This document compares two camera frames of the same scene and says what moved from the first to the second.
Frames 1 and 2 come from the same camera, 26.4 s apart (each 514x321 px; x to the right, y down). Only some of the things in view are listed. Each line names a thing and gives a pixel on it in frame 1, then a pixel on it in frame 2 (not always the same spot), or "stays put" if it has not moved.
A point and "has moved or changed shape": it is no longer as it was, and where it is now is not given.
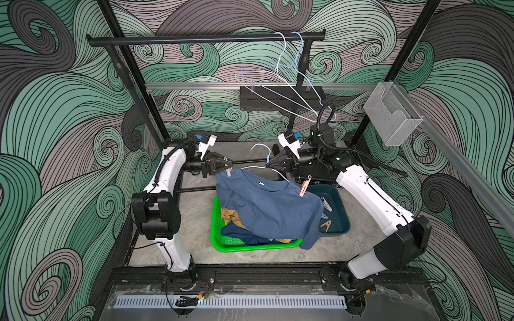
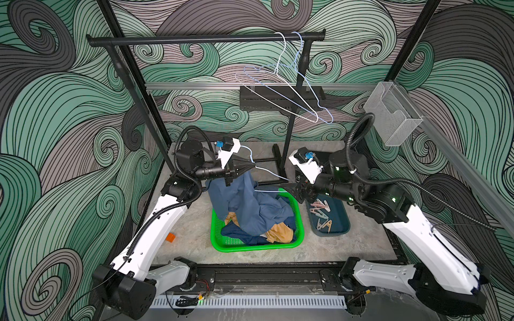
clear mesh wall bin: [393, 116] stays put
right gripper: [288, 164] → [298, 189]
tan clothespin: [328, 224] stays put
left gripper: [210, 166] → [229, 172]
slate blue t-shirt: [272, 206] has moved or changed shape
